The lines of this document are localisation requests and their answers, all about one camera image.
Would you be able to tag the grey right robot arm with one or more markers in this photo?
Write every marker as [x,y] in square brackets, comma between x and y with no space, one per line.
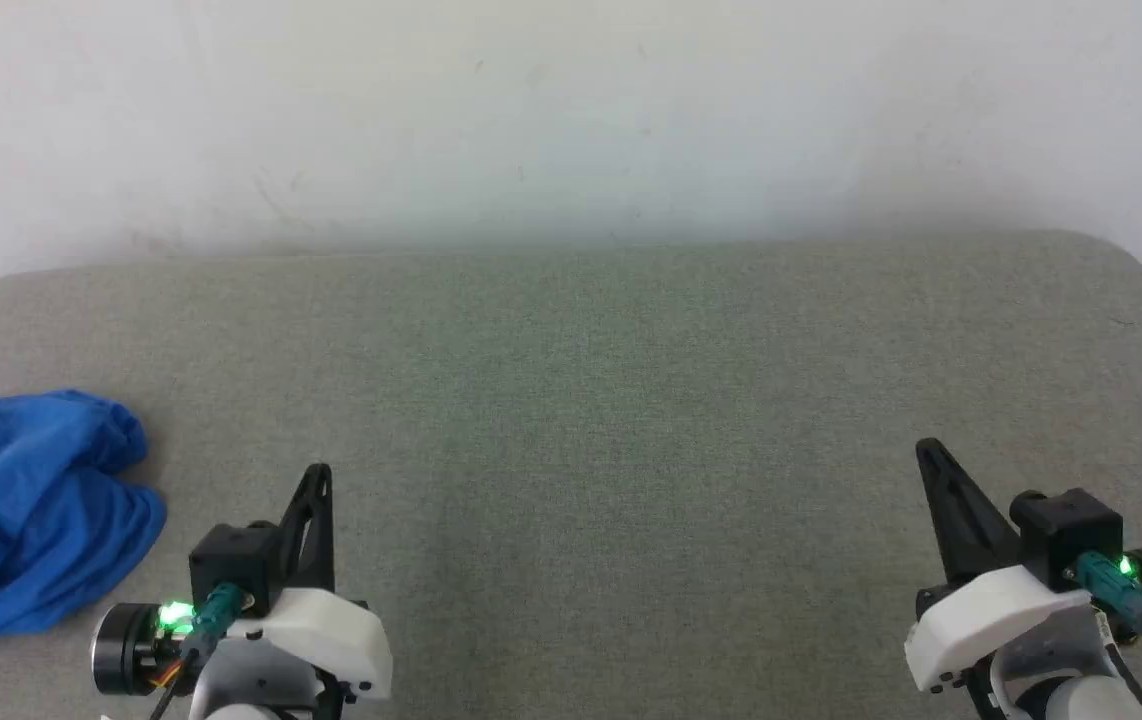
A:
[1061,670]

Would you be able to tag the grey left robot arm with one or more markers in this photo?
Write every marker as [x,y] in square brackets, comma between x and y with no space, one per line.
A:
[251,685]

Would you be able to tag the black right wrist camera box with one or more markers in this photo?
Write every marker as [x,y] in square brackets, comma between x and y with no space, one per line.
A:
[1066,525]

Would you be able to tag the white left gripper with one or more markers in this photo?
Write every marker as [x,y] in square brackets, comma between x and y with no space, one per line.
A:
[331,630]

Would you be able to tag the black round left wrist motor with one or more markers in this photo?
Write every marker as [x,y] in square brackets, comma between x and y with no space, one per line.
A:
[121,650]

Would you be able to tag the grey fabric sofa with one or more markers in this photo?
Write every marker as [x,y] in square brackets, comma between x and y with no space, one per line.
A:
[591,400]

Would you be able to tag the blue T-shirt white sleeves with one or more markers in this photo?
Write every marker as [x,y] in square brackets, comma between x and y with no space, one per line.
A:
[21,500]

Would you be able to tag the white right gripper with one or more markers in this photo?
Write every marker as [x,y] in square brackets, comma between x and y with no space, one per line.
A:
[981,615]

